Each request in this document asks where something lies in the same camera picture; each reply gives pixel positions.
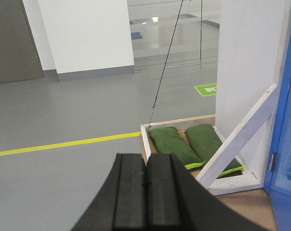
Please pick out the grey brown wall door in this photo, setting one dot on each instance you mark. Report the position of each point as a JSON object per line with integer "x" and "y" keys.
{"x": 19, "y": 59}

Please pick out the blue door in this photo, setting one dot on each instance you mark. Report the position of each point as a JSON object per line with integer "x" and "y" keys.
{"x": 278, "y": 176}

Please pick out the yellow floor tape line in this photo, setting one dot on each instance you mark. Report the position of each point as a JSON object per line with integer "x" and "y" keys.
{"x": 69, "y": 143}

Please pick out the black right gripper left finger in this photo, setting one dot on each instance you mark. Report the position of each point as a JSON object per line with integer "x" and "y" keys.
{"x": 120, "y": 203}

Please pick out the green floor sign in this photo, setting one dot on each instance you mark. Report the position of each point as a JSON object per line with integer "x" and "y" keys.
{"x": 207, "y": 90}

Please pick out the green sandbag inner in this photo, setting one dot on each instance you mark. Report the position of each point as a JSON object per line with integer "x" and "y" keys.
{"x": 204, "y": 141}

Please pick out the green sandbag near edge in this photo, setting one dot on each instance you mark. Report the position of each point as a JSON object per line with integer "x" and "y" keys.
{"x": 169, "y": 141}

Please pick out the white wooden door frame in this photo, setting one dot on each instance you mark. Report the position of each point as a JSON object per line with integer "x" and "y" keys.
{"x": 253, "y": 45}

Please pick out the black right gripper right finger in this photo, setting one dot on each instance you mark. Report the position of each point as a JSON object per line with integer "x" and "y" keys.
{"x": 177, "y": 202}

